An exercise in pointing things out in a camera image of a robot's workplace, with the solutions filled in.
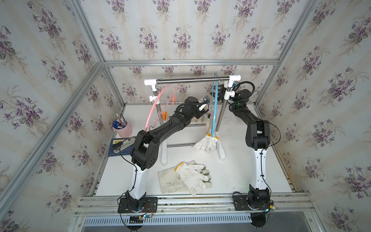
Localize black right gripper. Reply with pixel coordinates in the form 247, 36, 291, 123
211, 85, 240, 104

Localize blue wavy hanger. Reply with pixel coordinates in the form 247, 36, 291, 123
211, 80, 219, 137

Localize beige glove black cuff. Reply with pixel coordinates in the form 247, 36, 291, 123
205, 114, 216, 137
205, 111, 214, 130

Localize white glove yellow cuff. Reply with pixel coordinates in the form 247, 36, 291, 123
193, 134, 219, 153
174, 162, 213, 196

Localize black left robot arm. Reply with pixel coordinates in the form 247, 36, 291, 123
125, 97, 211, 211

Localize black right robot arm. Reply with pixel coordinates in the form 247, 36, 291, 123
228, 81, 272, 212

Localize pink wavy hanger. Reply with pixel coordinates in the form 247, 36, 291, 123
145, 82, 179, 131

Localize orange plastic clothespin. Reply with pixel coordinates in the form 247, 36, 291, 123
161, 111, 168, 121

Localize white steel drying rack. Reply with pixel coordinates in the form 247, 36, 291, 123
131, 75, 241, 170

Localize pink metal pen bucket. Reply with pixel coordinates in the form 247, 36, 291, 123
114, 123, 132, 138

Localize blue pens in bucket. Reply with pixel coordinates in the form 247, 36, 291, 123
112, 114, 128, 129

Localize grey white stapler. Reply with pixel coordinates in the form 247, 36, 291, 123
112, 138, 135, 153

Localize small circuit board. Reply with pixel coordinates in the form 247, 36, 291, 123
128, 213, 154, 224

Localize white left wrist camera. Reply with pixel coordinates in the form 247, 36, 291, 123
199, 96, 210, 111

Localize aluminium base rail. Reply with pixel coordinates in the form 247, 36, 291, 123
69, 192, 318, 232

